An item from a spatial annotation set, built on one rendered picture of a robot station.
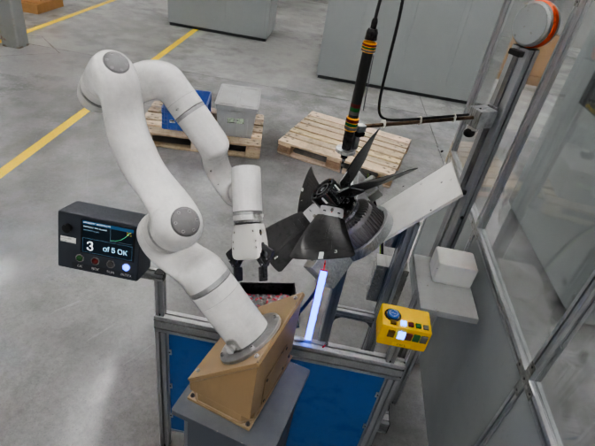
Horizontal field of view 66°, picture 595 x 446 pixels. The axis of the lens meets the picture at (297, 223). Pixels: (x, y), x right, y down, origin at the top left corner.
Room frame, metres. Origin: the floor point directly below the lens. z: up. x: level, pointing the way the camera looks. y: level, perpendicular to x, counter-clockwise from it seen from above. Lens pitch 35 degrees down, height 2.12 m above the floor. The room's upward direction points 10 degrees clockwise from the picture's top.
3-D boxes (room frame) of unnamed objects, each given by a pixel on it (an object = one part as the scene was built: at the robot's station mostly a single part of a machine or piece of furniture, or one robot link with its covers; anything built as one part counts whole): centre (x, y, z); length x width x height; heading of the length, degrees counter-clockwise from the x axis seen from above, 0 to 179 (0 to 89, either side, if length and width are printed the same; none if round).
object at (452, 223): (1.85, -0.72, 0.90); 0.08 x 0.06 x 1.80; 33
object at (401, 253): (1.58, -0.46, 0.58); 0.09 x 0.05 x 1.15; 178
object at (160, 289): (1.11, 0.42, 0.96); 0.03 x 0.03 x 0.20; 88
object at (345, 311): (1.58, -0.34, 0.56); 0.19 x 0.04 x 0.04; 88
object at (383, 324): (1.08, -0.40, 1.02); 0.16 x 0.10 x 0.11; 88
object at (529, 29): (1.85, -0.72, 1.88); 0.16 x 0.07 x 0.16; 33
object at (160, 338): (1.11, 0.42, 0.39); 0.04 x 0.04 x 0.78; 88
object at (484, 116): (1.80, -0.64, 1.53); 0.10 x 0.07 x 0.09; 123
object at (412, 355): (1.55, -0.67, 0.42); 0.04 x 0.04 x 0.83; 88
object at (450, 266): (1.62, -0.71, 0.92); 0.17 x 0.16 x 0.11; 88
